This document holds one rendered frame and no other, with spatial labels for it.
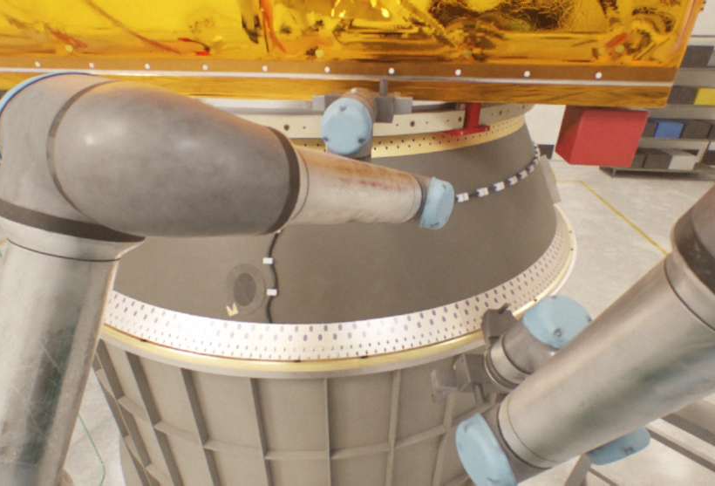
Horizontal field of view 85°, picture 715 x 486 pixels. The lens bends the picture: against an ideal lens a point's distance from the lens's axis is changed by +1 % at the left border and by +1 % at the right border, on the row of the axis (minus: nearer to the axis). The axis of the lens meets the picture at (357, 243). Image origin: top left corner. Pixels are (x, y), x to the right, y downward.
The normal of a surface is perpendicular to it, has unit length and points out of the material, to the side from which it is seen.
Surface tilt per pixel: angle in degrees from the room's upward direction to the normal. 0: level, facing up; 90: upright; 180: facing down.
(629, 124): 90
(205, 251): 62
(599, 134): 90
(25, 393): 78
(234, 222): 118
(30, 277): 67
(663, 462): 0
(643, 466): 0
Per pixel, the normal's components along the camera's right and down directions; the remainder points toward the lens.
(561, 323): 0.17, -0.62
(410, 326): 0.20, -0.33
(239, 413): -0.17, 0.47
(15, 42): -0.11, 0.93
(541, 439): -0.70, 0.47
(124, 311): -0.29, -0.36
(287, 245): 0.00, 0.01
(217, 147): 0.56, -0.20
